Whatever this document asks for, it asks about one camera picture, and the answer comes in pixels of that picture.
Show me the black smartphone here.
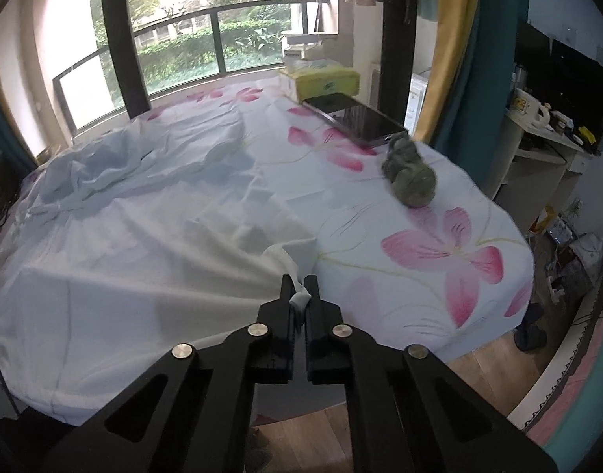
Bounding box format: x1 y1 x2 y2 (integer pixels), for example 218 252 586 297
302 93 409 147

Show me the white plastic jar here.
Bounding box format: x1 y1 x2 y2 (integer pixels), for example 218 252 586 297
281 31 332 61

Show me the teal and yellow right curtain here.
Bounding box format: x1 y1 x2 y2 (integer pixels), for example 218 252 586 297
414 0 529 170

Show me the white air conditioner unit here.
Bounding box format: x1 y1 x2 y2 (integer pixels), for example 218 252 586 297
404 73 427 134

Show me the dark window frame post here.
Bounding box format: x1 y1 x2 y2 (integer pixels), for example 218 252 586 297
102 0 151 119

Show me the teal and yellow curtain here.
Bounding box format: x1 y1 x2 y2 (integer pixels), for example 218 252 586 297
414 0 529 170
0 29 40 173

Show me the floral white bed sheet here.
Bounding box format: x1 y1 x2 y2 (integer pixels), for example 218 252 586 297
127 83 534 360

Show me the teal and yellow left curtain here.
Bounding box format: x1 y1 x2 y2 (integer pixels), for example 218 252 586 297
0 29 40 173

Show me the white desk shelf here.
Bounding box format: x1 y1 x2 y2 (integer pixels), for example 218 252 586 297
481 111 594 234

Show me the light blue large garment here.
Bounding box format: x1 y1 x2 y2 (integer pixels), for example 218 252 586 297
0 113 316 425

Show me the black balcony railing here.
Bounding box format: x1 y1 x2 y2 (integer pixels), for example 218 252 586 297
52 0 331 137

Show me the white mug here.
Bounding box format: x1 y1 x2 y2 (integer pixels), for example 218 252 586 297
508 88 551 129

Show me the yellow tissue box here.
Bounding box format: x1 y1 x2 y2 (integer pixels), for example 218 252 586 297
279 60 360 104

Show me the green rolled cloth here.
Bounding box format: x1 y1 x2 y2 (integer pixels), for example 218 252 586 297
381 131 437 208

